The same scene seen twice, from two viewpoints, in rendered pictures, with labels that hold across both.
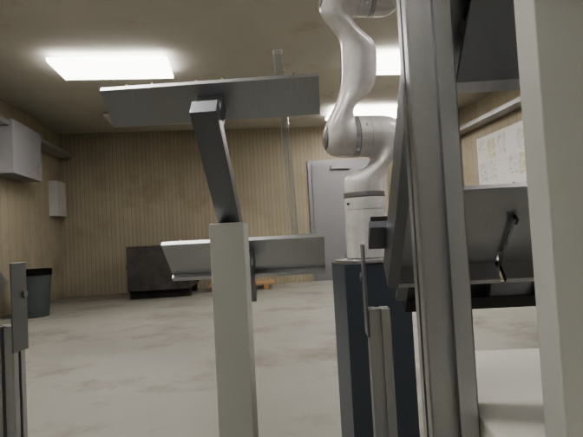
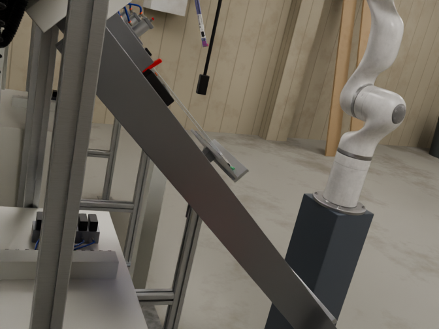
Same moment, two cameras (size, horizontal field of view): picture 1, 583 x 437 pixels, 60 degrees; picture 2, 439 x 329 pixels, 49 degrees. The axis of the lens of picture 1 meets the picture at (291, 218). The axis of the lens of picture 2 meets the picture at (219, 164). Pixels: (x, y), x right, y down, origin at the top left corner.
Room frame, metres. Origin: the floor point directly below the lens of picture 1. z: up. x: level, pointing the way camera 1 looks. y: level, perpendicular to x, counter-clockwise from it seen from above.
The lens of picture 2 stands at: (0.33, -1.45, 1.24)
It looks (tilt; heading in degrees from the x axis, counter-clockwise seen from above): 17 degrees down; 63
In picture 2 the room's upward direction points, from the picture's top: 13 degrees clockwise
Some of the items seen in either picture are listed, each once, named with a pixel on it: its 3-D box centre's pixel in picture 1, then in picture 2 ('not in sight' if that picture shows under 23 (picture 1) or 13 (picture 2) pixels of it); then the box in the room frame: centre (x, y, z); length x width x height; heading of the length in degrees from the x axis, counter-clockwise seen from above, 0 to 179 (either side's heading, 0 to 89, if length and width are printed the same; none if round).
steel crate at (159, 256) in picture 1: (165, 270); not in sight; (8.05, 2.05, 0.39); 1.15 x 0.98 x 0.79; 7
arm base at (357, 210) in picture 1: (366, 229); (346, 179); (1.46, -0.21, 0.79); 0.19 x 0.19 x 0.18
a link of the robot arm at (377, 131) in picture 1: (372, 156); (372, 123); (1.46, -0.25, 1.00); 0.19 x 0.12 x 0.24; 98
